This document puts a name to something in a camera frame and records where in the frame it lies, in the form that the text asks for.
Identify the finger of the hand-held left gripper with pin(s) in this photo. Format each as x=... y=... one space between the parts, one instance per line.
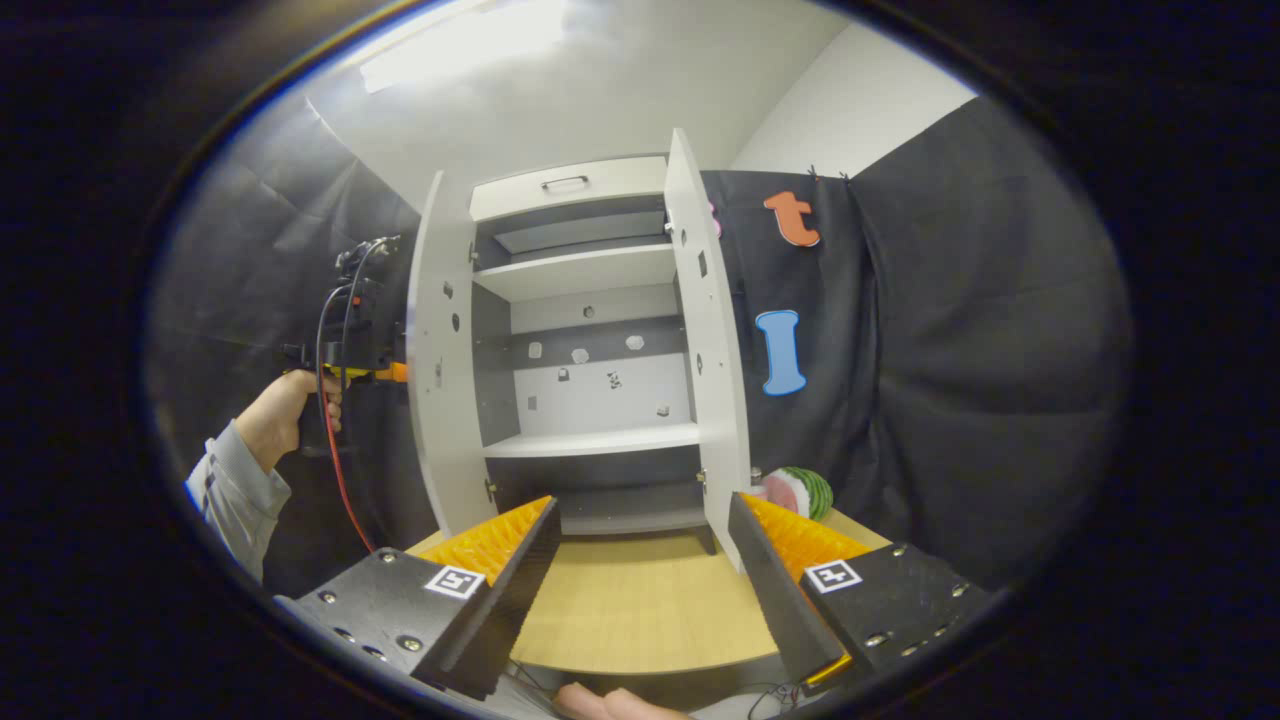
x=398 y=372

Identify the light grey cabinet drawer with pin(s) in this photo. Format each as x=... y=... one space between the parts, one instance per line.
x=620 y=185

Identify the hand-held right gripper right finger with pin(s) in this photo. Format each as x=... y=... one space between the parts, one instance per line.
x=770 y=590

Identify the white cabinet shelf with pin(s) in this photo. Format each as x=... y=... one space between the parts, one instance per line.
x=580 y=272
x=600 y=440

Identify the light grey cabinet door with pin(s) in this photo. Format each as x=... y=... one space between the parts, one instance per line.
x=445 y=400
x=715 y=400

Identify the light grey double-door shoe cabinet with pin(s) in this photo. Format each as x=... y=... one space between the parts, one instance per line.
x=600 y=345

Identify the ceiling light panel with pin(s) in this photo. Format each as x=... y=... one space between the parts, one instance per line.
x=460 y=50

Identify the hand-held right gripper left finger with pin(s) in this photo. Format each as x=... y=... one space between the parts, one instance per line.
x=510 y=590

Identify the toy watermelon slice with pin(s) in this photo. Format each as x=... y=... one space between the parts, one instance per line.
x=800 y=492

